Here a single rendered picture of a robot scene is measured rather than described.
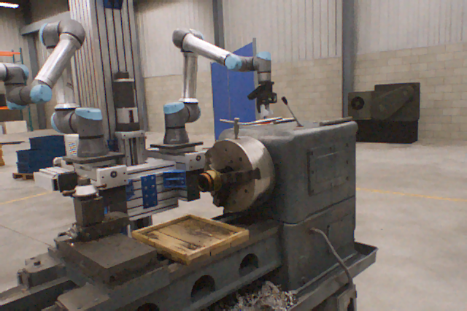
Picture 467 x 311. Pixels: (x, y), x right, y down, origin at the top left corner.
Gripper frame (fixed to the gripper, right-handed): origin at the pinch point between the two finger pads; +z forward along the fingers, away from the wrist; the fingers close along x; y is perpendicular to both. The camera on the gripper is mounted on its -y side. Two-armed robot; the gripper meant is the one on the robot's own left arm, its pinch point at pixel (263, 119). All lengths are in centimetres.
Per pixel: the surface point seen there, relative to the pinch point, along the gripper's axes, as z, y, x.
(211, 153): 10, 17, -54
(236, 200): 30, 27, -50
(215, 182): 20, 27, -61
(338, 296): 84, 48, -6
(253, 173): 17, 37, -50
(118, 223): 28, 19, -99
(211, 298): 58, 38, -77
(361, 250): 72, 44, 25
